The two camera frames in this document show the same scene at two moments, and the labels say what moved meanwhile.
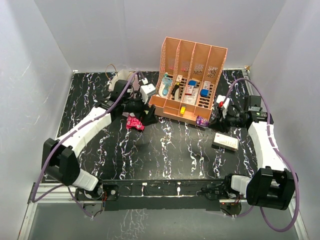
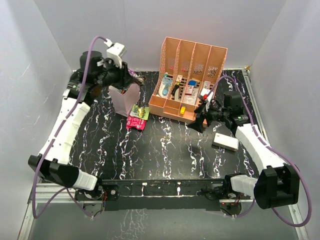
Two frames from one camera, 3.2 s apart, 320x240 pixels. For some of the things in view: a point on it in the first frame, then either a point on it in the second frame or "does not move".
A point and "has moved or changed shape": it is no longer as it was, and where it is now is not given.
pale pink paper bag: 125,75 has moved or changed shape
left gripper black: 149,119 -> 124,78
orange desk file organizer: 187,74 does not move
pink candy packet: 133,121 does not move
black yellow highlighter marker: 176,87 does not move
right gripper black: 217,124 -> 198,124
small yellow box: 183,110 does not move
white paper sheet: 190,99 does not move
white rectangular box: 226,142 does not move
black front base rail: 154,195 does not move
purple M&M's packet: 202,121 has moved or changed shape
